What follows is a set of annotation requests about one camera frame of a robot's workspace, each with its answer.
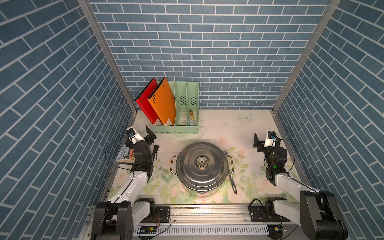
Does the steel ladle spoon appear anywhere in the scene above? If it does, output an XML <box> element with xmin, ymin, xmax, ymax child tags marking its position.
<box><xmin>223</xmin><ymin>150</ymin><xmax>238</xmax><ymax>195</ymax></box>

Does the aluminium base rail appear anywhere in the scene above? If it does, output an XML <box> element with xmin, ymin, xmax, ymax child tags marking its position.
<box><xmin>80</xmin><ymin>203</ymin><xmax>297</xmax><ymax>240</ymax></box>

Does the stainless steel pot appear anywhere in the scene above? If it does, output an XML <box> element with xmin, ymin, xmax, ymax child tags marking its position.
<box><xmin>170</xmin><ymin>141</ymin><xmax>235</xmax><ymax>194</ymax></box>

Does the steel pot lid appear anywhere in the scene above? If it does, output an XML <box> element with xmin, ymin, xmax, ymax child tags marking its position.
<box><xmin>175</xmin><ymin>142</ymin><xmax>230</xmax><ymax>185</ymax></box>

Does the orange folder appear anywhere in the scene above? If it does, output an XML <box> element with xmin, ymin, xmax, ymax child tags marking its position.
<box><xmin>148</xmin><ymin>78</ymin><xmax>176</xmax><ymax>126</ymax></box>

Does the red folder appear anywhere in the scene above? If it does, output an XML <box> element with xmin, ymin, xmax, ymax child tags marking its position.
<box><xmin>135</xmin><ymin>78</ymin><xmax>162</xmax><ymax>126</ymax></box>

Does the floral table mat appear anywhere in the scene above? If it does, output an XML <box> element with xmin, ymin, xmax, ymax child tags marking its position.
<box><xmin>106</xmin><ymin>109</ymin><xmax>301</xmax><ymax>205</ymax></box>

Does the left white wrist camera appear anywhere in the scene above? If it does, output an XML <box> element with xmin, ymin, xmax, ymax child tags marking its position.
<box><xmin>126</xmin><ymin>127</ymin><xmax>144</xmax><ymax>148</ymax></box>

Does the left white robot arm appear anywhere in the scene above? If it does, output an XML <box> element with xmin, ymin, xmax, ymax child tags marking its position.
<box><xmin>91</xmin><ymin>127</ymin><xmax>157</xmax><ymax>240</ymax></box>

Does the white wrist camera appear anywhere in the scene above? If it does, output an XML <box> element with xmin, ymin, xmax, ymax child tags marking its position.
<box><xmin>126</xmin><ymin>127</ymin><xmax>144</xmax><ymax>148</ymax></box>
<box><xmin>264</xmin><ymin>131</ymin><xmax>277</xmax><ymax>147</ymax></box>

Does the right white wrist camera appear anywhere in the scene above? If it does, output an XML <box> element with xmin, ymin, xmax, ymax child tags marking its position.
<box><xmin>264</xmin><ymin>131</ymin><xmax>277</xmax><ymax>147</ymax></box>

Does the green file organizer rack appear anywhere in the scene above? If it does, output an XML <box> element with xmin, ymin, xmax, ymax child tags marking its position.
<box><xmin>152</xmin><ymin>81</ymin><xmax>200</xmax><ymax>134</ymax></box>

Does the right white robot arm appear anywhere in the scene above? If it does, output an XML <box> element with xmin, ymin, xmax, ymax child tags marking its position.
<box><xmin>248</xmin><ymin>131</ymin><xmax>348</xmax><ymax>240</ymax></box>

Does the colourful paperback book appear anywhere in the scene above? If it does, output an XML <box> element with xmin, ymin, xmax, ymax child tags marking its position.
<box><xmin>116</xmin><ymin>145</ymin><xmax>160</xmax><ymax>164</ymax></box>

